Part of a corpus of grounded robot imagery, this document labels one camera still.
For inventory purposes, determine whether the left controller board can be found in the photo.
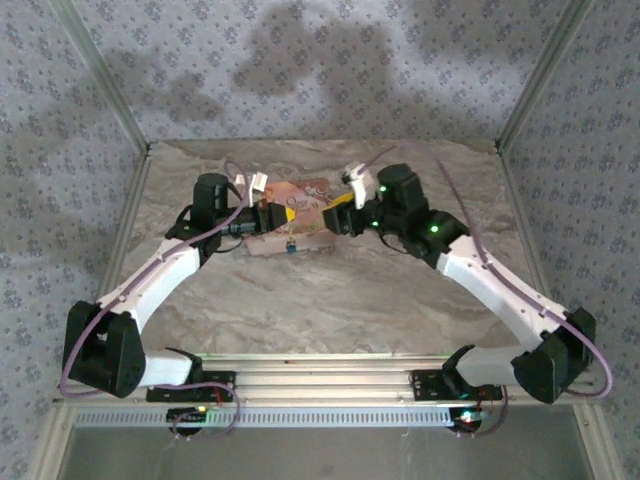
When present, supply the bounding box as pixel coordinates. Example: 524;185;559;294
167;407;210;425

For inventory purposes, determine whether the controller board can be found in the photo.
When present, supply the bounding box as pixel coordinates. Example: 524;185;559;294
167;407;210;425
448;407;490;431

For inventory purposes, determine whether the right controller board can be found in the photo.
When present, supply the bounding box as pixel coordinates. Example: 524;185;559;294
448;407;490;431

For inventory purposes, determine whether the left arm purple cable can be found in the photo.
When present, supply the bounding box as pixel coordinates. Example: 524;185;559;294
58;159;252;400

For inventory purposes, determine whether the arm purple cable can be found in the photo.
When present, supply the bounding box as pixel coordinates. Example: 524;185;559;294
58;159;252;400
366;142;615;401

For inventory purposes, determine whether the aluminium table side rail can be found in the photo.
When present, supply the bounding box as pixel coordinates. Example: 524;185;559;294
494;144;626;480
37;149;154;480

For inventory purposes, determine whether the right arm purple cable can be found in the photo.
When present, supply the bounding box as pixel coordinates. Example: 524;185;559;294
366;142;615;401

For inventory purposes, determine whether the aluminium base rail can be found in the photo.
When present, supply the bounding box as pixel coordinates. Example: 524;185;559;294
54;352;601;404

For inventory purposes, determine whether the aluminium frame post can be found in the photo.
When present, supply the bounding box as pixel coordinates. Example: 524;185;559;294
49;0;154;157
494;0;596;151

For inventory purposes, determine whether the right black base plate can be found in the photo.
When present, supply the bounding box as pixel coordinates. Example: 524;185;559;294
409;369;504;402

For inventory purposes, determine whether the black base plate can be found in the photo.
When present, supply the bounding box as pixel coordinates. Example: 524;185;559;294
409;369;504;402
145;370;237;403

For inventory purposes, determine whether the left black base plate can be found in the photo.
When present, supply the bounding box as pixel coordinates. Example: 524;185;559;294
145;370;237;403

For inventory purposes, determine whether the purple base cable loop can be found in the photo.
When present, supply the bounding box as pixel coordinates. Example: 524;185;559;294
457;387;510;440
171;378;242;442

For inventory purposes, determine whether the slotted grey cable duct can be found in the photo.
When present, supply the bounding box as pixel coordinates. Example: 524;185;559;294
74;407;459;430

